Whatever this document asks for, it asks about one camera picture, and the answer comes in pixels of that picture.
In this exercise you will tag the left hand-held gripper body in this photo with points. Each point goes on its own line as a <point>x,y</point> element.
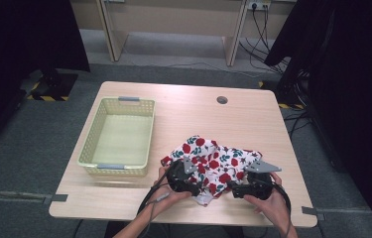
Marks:
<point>178,178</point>

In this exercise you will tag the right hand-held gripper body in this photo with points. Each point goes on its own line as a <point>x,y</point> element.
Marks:
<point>259,186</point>

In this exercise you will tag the white rose-print garment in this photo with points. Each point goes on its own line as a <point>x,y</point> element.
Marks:
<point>213,155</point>

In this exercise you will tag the pale green plastic basket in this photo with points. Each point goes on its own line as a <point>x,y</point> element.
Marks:
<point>120,139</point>

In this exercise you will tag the person's left hand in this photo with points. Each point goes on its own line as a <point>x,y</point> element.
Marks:
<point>170,200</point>

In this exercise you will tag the person's right hand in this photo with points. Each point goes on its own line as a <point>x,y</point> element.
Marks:
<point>272,208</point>

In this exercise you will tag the grey tape strip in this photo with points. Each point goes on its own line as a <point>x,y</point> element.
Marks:
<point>58,198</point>
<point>312,212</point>

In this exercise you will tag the black hazard-striped stand base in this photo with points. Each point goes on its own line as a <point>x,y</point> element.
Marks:
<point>58,85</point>
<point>284,94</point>

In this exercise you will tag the black curtain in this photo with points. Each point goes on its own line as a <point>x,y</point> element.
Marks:
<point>355,99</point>
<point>24,49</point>

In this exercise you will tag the beige wooden desk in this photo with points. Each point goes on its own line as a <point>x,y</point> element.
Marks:
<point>173,18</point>

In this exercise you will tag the white wall power socket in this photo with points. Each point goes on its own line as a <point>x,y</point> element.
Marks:
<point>258,4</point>

